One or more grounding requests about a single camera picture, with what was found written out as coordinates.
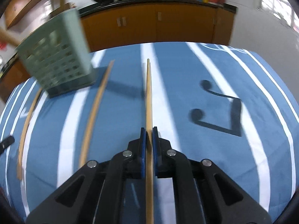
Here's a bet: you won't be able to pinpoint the wooden base cabinets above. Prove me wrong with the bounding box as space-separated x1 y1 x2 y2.
0 3 235 103

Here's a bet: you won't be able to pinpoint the wooden wall cabinets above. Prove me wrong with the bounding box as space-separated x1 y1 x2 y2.
5 0 61 29

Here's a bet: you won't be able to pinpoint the blue white striped tablecloth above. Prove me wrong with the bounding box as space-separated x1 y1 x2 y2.
0 42 299 224

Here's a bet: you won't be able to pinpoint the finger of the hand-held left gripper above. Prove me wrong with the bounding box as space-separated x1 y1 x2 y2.
0 136 15 155

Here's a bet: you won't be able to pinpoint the barred window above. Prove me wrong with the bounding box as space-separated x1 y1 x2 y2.
259 0 299 38

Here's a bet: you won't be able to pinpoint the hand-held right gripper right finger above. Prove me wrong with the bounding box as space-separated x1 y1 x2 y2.
152 127 272 224

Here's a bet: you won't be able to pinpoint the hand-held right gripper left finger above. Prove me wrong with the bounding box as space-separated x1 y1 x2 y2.
26 127 147 224

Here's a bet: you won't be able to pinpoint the black kitchen countertop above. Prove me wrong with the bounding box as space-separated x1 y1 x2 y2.
0 0 238 80

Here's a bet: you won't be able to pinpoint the green perforated utensil holder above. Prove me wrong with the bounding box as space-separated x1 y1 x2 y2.
16 9 97 99

